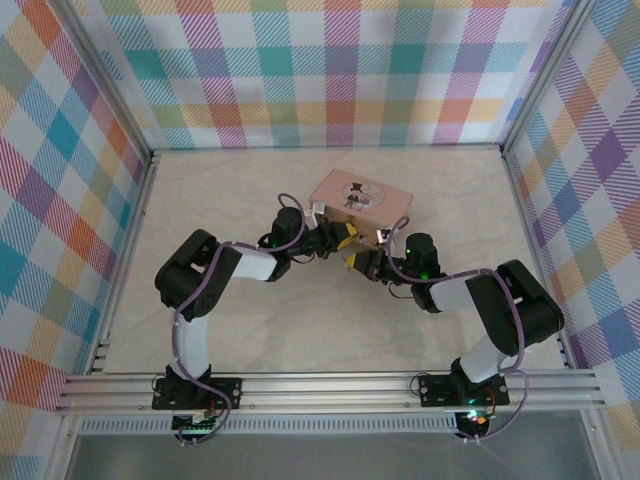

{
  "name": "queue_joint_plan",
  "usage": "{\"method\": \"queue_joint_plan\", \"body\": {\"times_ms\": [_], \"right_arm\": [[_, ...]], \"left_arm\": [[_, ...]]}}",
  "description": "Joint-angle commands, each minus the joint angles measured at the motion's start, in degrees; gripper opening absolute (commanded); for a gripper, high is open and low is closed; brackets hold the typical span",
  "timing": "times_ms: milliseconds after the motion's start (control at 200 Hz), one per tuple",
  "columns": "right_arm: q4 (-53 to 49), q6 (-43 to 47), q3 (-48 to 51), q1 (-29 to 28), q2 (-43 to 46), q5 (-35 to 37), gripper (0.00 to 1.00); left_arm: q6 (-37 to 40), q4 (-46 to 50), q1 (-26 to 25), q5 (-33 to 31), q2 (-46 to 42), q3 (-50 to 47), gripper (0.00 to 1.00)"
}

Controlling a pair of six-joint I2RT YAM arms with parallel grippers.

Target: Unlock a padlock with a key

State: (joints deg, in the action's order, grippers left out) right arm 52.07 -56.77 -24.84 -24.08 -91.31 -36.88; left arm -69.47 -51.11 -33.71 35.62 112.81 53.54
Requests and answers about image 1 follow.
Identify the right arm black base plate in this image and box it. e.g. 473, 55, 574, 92
417, 372, 511, 408

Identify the slotted grey cable duct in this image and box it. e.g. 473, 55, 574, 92
78, 417, 460, 436

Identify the grey metal panel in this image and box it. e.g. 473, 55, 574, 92
64, 433, 601, 480

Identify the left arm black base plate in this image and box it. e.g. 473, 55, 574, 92
151, 376, 244, 412

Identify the aluminium corner post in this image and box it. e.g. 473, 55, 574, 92
62, 0, 157, 157
499, 0, 594, 157

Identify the wide aluminium base rail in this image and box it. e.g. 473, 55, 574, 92
53, 370, 607, 415

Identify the aluminium side floor rail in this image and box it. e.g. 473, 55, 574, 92
85, 152, 162, 376
501, 152, 576, 371

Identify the thin aluminium floor rail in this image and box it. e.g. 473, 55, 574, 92
149, 143, 505, 152

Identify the pink tin box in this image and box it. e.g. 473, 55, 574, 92
307, 168, 414, 251

